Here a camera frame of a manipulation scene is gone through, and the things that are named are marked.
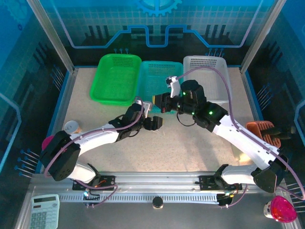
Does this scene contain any teal plastic basket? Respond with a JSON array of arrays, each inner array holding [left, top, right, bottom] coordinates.
[[136, 60, 184, 115]]

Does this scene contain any white plastic basket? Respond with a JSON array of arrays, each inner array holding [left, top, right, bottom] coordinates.
[[183, 55, 233, 104]]

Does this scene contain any green plastic basket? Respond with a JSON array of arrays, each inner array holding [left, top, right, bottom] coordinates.
[[89, 53, 142, 107]]

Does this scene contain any white paper cup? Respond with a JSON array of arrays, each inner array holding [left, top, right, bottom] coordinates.
[[64, 120, 83, 134]]

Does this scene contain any orange plastic holder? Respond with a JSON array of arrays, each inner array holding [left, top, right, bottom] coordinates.
[[245, 120, 282, 150]]

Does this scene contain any black round knob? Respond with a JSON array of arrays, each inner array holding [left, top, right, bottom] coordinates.
[[152, 197, 164, 209]]

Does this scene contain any pink plastic cup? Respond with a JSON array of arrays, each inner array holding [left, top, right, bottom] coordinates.
[[41, 135, 56, 150]]

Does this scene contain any black object in holder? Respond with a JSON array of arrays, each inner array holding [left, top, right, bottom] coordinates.
[[261, 125, 297, 141]]

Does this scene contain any pale green calculator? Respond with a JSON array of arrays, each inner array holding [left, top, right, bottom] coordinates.
[[30, 194, 61, 229]]

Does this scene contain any pink dome with silver base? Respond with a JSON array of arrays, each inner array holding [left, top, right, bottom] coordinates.
[[263, 195, 298, 224]]

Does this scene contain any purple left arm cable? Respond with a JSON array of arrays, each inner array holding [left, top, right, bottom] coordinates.
[[43, 96, 145, 208]]

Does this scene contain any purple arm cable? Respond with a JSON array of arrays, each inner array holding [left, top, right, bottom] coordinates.
[[43, 96, 145, 208], [176, 66, 305, 208]]

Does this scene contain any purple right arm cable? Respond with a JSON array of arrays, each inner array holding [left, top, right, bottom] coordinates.
[[176, 66, 305, 208]]

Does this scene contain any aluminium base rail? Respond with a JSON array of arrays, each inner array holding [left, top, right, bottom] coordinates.
[[30, 171, 263, 191]]

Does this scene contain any slotted grey cable duct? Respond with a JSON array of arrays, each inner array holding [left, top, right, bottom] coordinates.
[[59, 193, 220, 204]]

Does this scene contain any aluminium frame post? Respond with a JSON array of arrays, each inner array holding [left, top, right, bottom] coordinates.
[[26, 0, 80, 74], [239, 0, 286, 73]]

